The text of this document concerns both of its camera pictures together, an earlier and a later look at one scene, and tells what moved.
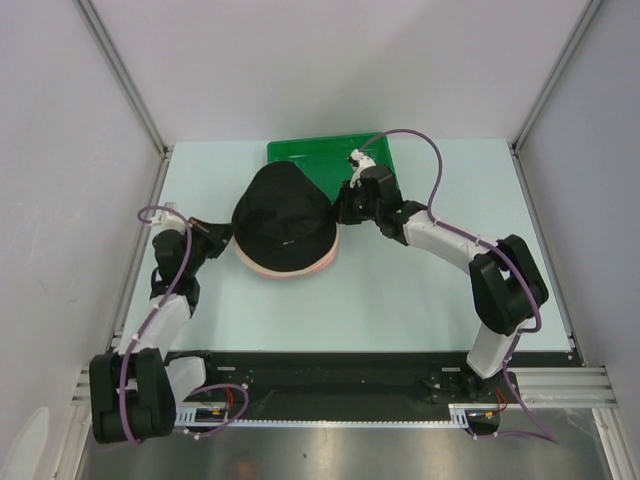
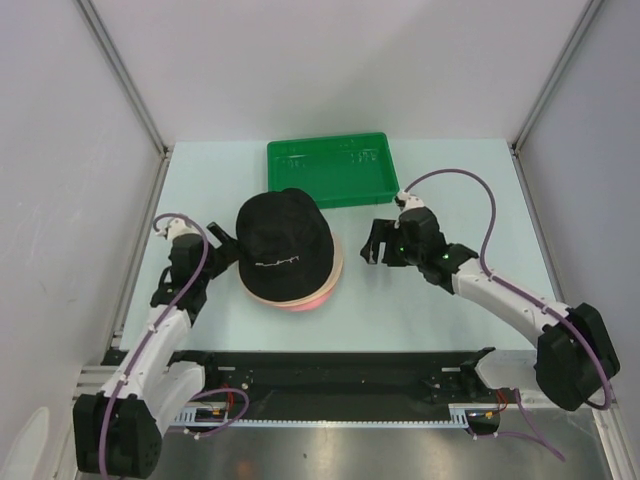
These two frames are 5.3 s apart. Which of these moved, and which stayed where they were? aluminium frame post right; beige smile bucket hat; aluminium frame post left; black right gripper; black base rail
Moved: black right gripper; beige smile bucket hat
Stayed: aluminium frame post right; aluminium frame post left; black base rail
